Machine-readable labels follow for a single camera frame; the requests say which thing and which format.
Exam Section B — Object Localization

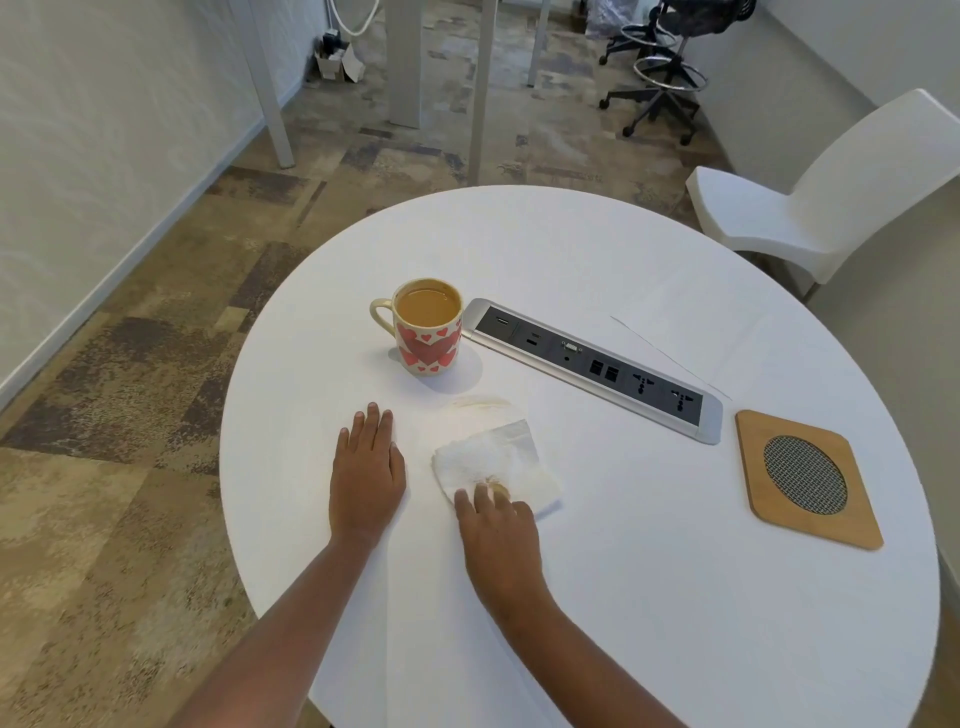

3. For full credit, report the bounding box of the person's left hand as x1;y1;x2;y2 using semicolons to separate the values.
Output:
328;402;408;550

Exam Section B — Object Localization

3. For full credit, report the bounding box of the person's right hand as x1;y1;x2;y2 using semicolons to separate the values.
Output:
453;483;549;610

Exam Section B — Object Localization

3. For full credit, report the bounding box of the heart-patterned coffee mug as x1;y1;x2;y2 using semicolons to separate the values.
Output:
369;277;465;378

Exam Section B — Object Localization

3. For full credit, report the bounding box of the person's left forearm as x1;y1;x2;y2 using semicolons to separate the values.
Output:
168;536;391;728

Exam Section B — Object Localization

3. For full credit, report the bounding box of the person's right forearm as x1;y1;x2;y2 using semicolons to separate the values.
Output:
487;592;688;728

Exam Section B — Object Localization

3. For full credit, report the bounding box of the silver power socket panel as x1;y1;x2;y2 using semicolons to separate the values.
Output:
461;297;725;446

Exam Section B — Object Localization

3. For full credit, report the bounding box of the wooden coaster with mesh centre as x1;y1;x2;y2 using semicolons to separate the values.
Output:
734;408;885;553

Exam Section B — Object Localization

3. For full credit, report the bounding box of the round white table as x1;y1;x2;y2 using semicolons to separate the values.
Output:
218;185;943;728

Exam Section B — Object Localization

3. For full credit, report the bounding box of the white desk with grey legs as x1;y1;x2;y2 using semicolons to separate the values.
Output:
224;0;556;187

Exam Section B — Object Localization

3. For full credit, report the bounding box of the small open cardboard box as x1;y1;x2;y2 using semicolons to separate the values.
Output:
313;29;367;84

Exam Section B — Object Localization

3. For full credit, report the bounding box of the white plastic chair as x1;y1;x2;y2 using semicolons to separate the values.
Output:
686;88;960;298

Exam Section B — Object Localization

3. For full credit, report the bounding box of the black office chair with footring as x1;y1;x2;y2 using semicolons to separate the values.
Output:
598;0;759;146

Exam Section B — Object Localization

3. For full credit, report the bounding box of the plastic wrapped bundle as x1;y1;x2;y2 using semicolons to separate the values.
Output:
584;0;654;39

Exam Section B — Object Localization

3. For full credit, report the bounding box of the white looped cable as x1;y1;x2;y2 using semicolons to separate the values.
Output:
326;0;382;39

